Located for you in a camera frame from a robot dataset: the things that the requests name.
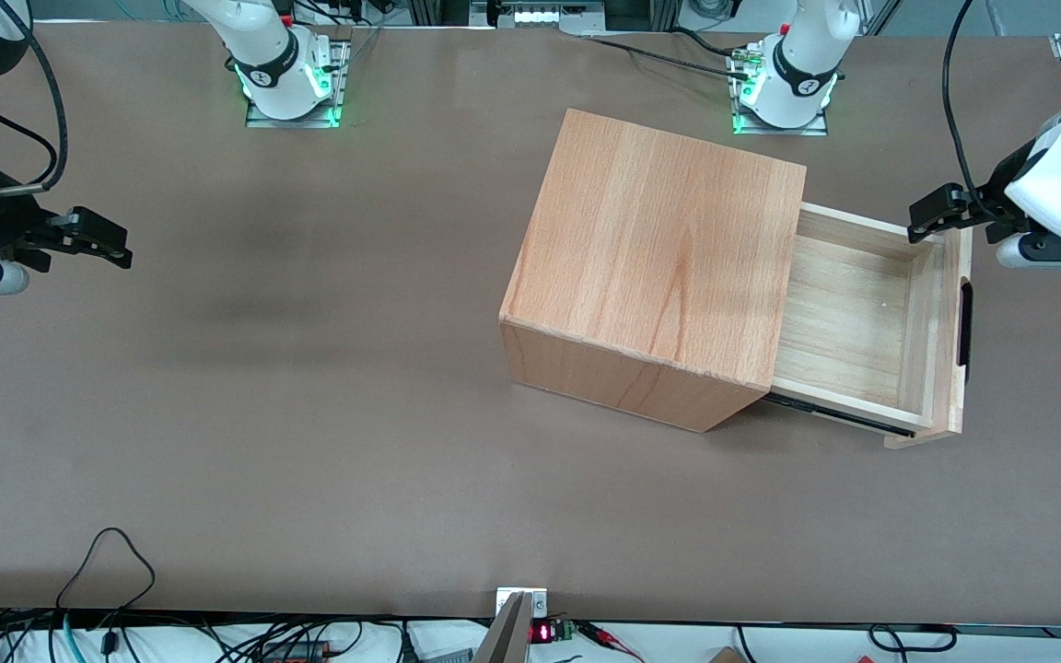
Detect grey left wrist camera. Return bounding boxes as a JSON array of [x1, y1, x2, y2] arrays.
[[995, 230, 1061, 271]]

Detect light wooden drawer cabinet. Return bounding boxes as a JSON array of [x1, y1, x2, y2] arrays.
[[499, 108, 808, 434]]

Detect silver camera mount bracket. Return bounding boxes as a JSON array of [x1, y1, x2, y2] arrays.
[[496, 587, 549, 619]]

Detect lit white power strip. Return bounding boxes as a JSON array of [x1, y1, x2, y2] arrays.
[[492, 0, 607, 30]]

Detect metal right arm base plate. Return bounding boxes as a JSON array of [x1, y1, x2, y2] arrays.
[[245, 35, 352, 129]]

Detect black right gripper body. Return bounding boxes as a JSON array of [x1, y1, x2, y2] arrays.
[[0, 177, 66, 273]]

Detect black cable coil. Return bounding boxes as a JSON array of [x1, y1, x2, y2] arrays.
[[866, 623, 961, 656]]

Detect black drawer handle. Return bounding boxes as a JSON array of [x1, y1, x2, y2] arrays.
[[955, 280, 974, 384]]

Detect looped thin black cable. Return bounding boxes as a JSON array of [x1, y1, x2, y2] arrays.
[[56, 527, 157, 636]]

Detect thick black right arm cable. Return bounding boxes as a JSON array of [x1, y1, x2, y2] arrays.
[[0, 0, 70, 197]]

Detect black and orange device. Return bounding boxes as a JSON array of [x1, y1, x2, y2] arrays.
[[258, 639, 334, 663]]

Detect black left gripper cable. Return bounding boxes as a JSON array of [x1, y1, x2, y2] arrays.
[[941, 0, 994, 202]]

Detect tan cardboard strip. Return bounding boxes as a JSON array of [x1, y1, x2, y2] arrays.
[[472, 592, 534, 663]]

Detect light wooden drawer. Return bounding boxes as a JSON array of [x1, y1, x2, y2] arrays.
[[764, 203, 974, 450]]

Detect black drawer slide rail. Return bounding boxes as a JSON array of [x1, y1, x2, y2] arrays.
[[764, 392, 917, 439]]

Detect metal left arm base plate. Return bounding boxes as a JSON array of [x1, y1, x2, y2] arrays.
[[729, 46, 832, 137]]

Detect red wire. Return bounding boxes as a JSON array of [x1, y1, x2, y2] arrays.
[[575, 621, 647, 663]]

